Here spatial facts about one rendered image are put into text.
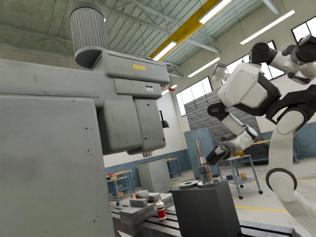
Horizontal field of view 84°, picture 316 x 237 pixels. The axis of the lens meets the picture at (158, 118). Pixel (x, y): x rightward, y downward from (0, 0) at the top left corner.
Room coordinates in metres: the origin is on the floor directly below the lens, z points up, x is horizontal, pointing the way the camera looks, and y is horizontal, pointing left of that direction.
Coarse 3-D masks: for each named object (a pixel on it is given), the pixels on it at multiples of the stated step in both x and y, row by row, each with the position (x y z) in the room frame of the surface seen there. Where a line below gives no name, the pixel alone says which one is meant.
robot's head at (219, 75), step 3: (219, 69) 1.10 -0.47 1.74; (216, 72) 1.14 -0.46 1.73; (219, 72) 1.12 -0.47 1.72; (222, 72) 1.12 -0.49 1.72; (225, 72) 1.14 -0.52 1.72; (216, 75) 1.15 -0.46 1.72; (219, 75) 1.14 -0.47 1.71; (222, 75) 1.13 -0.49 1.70; (225, 75) 1.11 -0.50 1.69; (213, 78) 1.18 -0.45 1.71; (216, 78) 1.16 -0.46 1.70; (219, 78) 1.15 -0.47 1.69; (222, 78) 1.13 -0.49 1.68; (216, 81) 1.18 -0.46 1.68; (219, 81) 1.18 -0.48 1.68
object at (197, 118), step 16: (208, 96) 8.97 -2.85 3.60; (192, 112) 9.92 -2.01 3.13; (240, 112) 7.96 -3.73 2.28; (192, 128) 10.14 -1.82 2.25; (208, 128) 9.36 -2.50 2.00; (224, 128) 8.70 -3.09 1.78; (256, 128) 7.64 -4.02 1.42; (256, 144) 7.77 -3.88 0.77; (224, 160) 9.06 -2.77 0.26; (240, 160) 8.47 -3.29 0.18
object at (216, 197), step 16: (176, 192) 0.82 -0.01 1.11; (192, 192) 0.76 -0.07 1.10; (208, 192) 0.71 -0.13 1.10; (224, 192) 0.74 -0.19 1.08; (176, 208) 0.83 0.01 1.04; (192, 208) 0.77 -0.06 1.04; (208, 208) 0.73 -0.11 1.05; (224, 208) 0.71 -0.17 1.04; (192, 224) 0.79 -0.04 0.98; (208, 224) 0.74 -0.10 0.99; (224, 224) 0.69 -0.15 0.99
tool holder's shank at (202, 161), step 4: (196, 140) 0.77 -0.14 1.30; (196, 144) 0.77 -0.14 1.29; (200, 144) 0.77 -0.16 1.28; (196, 148) 0.77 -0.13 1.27; (200, 148) 0.77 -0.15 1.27; (200, 152) 0.77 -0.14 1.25; (200, 156) 0.77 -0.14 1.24; (200, 160) 0.77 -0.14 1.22; (204, 160) 0.76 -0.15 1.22; (200, 164) 0.77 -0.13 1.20; (204, 164) 0.77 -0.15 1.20
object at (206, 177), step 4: (204, 168) 0.75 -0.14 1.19; (208, 168) 0.76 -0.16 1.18; (200, 172) 0.77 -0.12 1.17; (204, 172) 0.76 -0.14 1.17; (208, 172) 0.76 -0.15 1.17; (200, 176) 0.78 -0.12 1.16; (204, 176) 0.76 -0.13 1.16; (208, 176) 0.75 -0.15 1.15; (204, 180) 0.76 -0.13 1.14; (208, 180) 0.75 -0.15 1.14; (212, 180) 0.76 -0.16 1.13
